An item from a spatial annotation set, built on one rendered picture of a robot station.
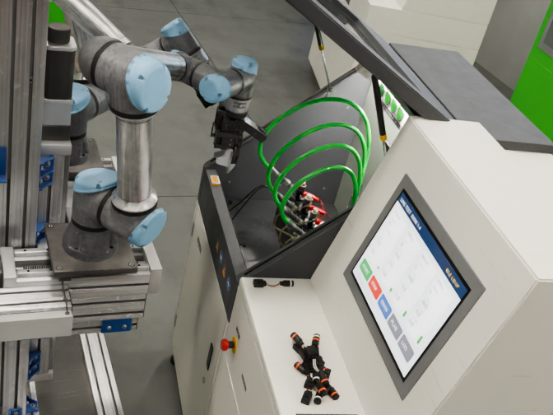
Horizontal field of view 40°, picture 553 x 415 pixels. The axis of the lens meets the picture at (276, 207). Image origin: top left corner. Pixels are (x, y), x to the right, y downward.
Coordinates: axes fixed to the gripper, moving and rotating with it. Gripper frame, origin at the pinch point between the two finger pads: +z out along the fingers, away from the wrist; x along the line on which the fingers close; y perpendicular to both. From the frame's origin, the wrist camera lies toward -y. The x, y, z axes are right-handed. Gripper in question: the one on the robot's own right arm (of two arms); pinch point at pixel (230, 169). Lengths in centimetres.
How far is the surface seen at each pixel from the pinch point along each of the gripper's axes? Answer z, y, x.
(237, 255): 25.7, -5.4, 9.2
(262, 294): 22.7, -8.0, 31.2
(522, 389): -4, -49, 93
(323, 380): 19, -15, 68
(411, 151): -28, -38, 33
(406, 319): -3, -31, 69
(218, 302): 45.6, -3.0, 8.4
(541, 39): 18, -256, -227
